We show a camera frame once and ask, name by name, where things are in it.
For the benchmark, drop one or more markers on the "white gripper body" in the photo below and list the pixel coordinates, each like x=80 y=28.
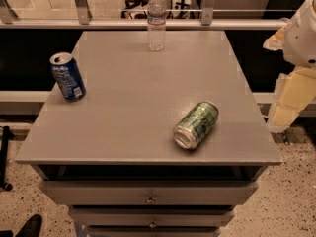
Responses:
x=300 y=39

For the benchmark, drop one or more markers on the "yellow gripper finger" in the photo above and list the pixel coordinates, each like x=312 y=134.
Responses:
x=275 y=41
x=293 y=93

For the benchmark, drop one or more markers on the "blue pepsi can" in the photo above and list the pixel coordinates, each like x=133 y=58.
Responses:
x=67 y=75

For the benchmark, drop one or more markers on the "green soda can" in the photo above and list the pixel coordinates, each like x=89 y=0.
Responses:
x=193 y=128

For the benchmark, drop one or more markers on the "clear plastic water bottle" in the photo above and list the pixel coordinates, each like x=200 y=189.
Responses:
x=156 y=24

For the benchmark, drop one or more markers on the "grey drawer cabinet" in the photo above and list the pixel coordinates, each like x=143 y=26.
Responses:
x=122 y=130

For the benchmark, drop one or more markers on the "middle drawer with knob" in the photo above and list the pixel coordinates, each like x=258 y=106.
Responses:
x=153 y=217

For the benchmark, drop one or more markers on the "drawer with knob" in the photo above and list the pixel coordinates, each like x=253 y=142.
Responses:
x=153 y=217
x=148 y=193

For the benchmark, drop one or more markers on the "bottom drawer front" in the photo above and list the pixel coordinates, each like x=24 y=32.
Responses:
x=155 y=232

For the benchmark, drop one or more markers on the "top drawer with knob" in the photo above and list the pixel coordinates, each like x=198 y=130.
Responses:
x=148 y=193

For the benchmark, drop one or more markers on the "metal railing with posts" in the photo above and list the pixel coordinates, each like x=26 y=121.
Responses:
x=181 y=14

